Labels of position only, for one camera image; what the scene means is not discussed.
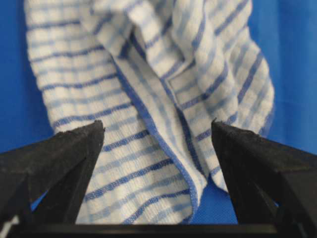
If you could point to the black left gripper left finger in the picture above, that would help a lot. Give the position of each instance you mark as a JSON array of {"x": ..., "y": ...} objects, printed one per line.
[{"x": 45, "y": 182}]

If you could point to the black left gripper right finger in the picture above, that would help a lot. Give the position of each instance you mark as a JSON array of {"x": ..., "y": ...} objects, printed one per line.
[{"x": 273, "y": 187}]

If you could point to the white blue-striped towel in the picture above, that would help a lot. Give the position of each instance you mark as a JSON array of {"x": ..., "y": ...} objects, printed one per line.
[{"x": 156, "y": 73}]

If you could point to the blue table cloth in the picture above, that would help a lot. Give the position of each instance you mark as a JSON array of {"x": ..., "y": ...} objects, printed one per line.
[{"x": 284, "y": 30}]

